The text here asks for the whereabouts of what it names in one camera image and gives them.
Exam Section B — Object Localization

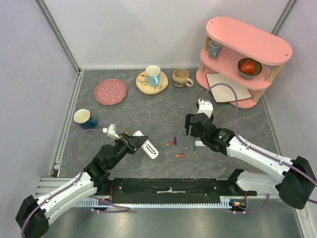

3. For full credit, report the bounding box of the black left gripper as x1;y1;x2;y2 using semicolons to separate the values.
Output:
108;131;148;169

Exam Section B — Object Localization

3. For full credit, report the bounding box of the white battery cover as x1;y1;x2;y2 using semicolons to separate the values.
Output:
195;141;206;147

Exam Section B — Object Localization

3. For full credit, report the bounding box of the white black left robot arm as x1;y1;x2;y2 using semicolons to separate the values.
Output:
15;133;148;238

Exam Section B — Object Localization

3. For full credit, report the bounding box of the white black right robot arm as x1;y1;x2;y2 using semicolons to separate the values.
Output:
185;113;317;210

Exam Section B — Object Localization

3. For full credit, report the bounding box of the white square mat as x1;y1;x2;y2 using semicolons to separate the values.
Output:
206;73;252;103

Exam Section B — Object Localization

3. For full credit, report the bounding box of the pink dotted plate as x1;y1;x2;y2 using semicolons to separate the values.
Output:
94;78;127;106

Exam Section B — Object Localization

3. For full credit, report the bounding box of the beige ceramic mug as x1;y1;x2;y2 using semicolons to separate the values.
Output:
172;68;194;88

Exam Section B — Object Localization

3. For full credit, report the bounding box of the dark blue mug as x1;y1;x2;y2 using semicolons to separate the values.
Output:
73;109;98;129

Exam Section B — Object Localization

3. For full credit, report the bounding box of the beige floral saucer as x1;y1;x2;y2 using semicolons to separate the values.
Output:
135;70;169;95

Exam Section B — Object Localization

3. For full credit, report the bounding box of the light blue mug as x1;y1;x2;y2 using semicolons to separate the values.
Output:
146;65;161;87

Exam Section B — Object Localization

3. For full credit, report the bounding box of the red cup in bowl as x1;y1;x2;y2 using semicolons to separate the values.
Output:
240;59;256;74

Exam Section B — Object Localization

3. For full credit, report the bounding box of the grey blue shelf mug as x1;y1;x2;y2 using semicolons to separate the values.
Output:
208;39;222;59

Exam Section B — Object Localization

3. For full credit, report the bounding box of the pink three-tier shelf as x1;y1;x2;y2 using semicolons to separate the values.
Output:
196;16;292;109

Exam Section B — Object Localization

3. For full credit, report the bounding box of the patterned dark bowl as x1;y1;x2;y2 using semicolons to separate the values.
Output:
237;58;263;79

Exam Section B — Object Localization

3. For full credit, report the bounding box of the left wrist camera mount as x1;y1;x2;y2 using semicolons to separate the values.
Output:
103;123;120;140

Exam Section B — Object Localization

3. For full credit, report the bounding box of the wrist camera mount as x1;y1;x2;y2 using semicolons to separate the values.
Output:
197;99;213;120
103;123;120;140

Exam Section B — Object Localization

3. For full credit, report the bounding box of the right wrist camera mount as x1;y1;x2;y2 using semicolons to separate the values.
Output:
197;99;213;120

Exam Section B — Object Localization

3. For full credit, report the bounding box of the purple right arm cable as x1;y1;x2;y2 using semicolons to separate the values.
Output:
203;83;317;215

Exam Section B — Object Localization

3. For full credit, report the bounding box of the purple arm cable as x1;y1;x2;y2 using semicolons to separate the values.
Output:
20;127;131;238
203;83;317;215

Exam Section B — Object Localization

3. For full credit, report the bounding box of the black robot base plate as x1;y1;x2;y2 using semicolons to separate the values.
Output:
96;178;257;204

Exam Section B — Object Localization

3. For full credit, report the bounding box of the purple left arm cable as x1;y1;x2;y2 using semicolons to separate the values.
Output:
20;127;131;238

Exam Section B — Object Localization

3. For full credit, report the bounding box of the white slotted cable duct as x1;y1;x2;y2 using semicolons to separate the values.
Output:
73;197;247;209

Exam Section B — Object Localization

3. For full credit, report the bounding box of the aluminium frame post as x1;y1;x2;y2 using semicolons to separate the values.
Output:
34;0;82;74
271;0;298;36

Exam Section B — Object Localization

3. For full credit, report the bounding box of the left aluminium frame post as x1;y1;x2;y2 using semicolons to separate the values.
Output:
34;0;82;74

